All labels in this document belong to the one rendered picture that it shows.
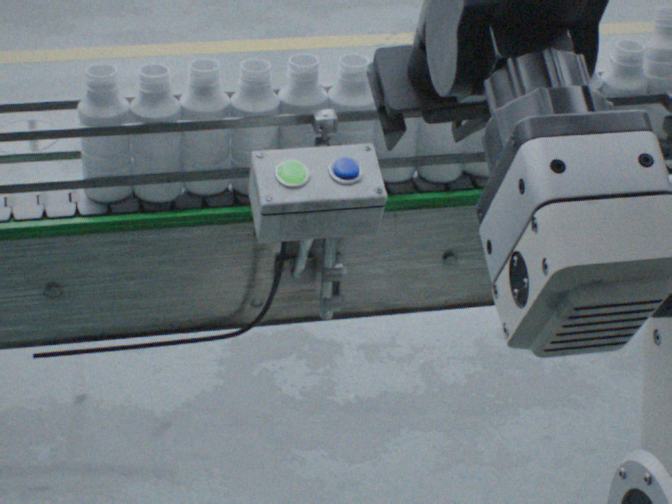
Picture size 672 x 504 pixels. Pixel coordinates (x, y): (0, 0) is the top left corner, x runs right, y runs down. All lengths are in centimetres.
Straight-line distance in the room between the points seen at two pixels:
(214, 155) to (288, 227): 18
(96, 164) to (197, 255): 17
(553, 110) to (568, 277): 12
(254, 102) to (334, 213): 19
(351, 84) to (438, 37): 65
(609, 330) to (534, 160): 12
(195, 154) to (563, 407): 153
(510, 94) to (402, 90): 25
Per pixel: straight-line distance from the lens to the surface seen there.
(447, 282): 172
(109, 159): 157
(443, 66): 92
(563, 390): 297
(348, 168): 144
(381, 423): 282
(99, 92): 154
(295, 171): 143
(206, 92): 155
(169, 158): 157
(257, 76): 154
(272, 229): 144
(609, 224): 77
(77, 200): 161
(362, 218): 146
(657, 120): 172
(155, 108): 154
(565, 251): 76
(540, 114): 83
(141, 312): 165
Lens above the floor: 182
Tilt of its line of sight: 33 degrees down
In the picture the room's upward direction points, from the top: 3 degrees clockwise
